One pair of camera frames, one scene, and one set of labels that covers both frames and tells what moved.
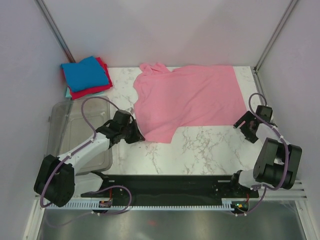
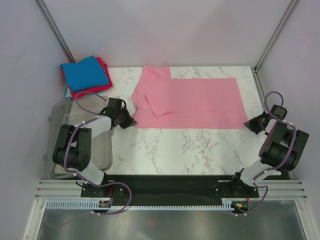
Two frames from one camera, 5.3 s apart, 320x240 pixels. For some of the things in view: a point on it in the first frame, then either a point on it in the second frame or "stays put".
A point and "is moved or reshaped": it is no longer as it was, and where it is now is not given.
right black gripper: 247,117 to 251,123
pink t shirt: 199,95 is moved or reshaped
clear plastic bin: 73,122 stays put
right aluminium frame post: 291,7 stays put
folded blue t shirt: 86,74 stays put
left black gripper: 137,136 to 129,122
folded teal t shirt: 68,93 stays put
